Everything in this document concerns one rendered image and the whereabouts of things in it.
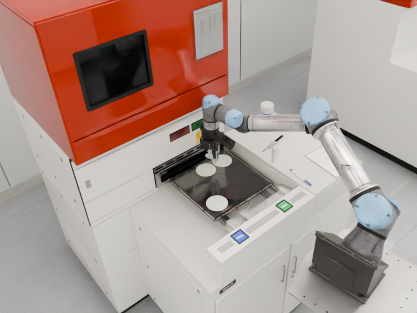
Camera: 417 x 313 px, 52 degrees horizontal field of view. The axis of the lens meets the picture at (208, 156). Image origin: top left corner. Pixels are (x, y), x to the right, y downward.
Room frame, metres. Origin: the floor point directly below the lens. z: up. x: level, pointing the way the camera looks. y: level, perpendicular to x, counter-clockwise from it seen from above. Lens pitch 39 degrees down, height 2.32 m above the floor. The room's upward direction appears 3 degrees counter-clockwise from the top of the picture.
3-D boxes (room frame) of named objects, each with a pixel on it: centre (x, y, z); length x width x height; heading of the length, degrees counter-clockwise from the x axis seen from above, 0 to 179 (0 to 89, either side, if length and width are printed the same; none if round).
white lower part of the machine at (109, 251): (1.88, 0.45, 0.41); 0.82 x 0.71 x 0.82; 127
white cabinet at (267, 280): (1.52, -0.18, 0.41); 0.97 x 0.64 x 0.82; 127
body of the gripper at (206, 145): (1.63, -0.01, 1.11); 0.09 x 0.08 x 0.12; 71
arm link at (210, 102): (1.62, -0.02, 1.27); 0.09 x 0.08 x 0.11; 48
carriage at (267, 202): (1.35, -0.22, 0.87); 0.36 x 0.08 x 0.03; 127
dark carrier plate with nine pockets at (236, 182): (1.55, -0.05, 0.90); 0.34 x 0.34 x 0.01; 37
